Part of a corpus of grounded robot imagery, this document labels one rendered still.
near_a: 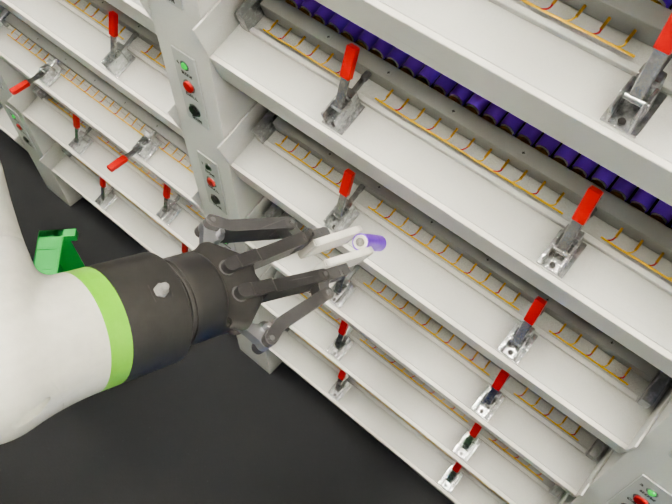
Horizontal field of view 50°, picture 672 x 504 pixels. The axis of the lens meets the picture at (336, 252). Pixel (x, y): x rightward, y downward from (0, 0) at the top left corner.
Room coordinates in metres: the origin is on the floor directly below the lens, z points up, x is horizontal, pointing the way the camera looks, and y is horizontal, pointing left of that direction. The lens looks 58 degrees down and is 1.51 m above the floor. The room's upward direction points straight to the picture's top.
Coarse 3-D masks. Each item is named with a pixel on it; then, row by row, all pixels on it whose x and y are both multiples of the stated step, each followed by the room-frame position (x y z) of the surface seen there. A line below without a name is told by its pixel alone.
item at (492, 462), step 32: (320, 320) 0.58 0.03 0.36; (320, 352) 0.54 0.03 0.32; (352, 352) 0.52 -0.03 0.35; (384, 352) 0.52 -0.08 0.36; (384, 384) 0.47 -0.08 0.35; (416, 384) 0.46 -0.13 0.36; (416, 416) 0.41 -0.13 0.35; (448, 416) 0.41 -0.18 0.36; (448, 448) 0.36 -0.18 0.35; (480, 448) 0.36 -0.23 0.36; (480, 480) 0.32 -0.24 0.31; (512, 480) 0.31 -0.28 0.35; (544, 480) 0.30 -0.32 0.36
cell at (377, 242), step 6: (360, 234) 0.41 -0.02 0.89; (366, 234) 0.41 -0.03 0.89; (372, 234) 0.43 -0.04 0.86; (354, 240) 0.41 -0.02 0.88; (360, 240) 0.41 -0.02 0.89; (366, 240) 0.41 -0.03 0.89; (372, 240) 0.41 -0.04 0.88; (378, 240) 0.42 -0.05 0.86; (384, 240) 0.43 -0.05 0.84; (354, 246) 0.40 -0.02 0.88; (360, 246) 0.40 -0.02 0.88; (366, 246) 0.40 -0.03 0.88; (372, 246) 0.41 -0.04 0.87; (378, 246) 0.42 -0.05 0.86; (384, 246) 0.43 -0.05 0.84
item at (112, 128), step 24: (0, 24) 1.12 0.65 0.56; (0, 48) 1.07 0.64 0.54; (24, 48) 1.06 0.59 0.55; (24, 72) 1.01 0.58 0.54; (72, 96) 0.94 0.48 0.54; (96, 96) 0.93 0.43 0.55; (96, 120) 0.89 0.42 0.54; (120, 120) 0.88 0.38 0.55; (120, 144) 0.83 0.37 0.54; (168, 168) 0.78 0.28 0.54; (192, 192) 0.73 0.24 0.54
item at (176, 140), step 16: (32, 32) 1.07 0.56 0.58; (48, 48) 1.03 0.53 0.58; (64, 64) 0.99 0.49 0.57; (80, 64) 0.98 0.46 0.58; (96, 80) 0.95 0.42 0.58; (112, 96) 0.91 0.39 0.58; (112, 112) 0.89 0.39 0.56; (128, 112) 0.89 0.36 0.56; (144, 112) 0.87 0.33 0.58; (160, 128) 0.83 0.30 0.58; (176, 144) 0.80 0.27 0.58; (176, 160) 0.78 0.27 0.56
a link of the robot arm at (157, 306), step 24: (96, 264) 0.28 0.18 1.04; (120, 264) 0.28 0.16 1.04; (144, 264) 0.28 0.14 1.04; (168, 264) 0.29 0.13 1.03; (120, 288) 0.26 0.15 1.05; (144, 288) 0.26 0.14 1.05; (168, 288) 0.26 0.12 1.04; (144, 312) 0.24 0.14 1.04; (168, 312) 0.25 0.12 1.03; (144, 336) 0.23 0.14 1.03; (168, 336) 0.23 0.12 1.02; (144, 360) 0.22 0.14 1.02; (168, 360) 0.23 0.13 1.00
